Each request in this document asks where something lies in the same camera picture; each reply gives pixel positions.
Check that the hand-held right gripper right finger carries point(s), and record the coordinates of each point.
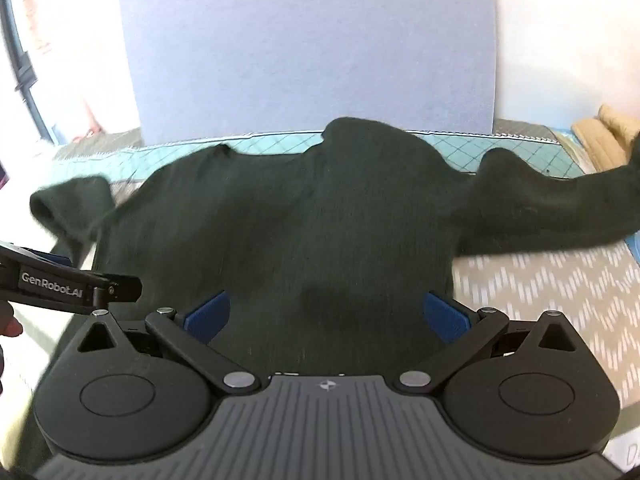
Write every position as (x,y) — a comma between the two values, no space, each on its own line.
(446,317)

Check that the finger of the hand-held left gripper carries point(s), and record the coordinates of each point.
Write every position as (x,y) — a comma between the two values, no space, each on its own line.
(122,287)
(35,255)

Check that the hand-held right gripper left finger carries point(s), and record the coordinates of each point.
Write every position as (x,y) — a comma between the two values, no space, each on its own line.
(207,314)

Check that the dark green knit sweater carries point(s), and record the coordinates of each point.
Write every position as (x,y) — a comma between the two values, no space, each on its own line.
(300,210)

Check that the person's left hand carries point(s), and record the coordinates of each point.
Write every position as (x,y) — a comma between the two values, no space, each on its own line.
(10,324)

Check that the pink cloth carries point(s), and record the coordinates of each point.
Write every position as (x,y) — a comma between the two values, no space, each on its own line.
(95,115)

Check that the tan knit sweater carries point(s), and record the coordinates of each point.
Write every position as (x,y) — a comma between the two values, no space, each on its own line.
(607,135)

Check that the blue grey board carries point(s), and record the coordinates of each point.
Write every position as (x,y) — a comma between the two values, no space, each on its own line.
(305,45)

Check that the dark window frame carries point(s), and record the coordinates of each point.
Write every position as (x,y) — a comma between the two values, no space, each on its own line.
(22,75)

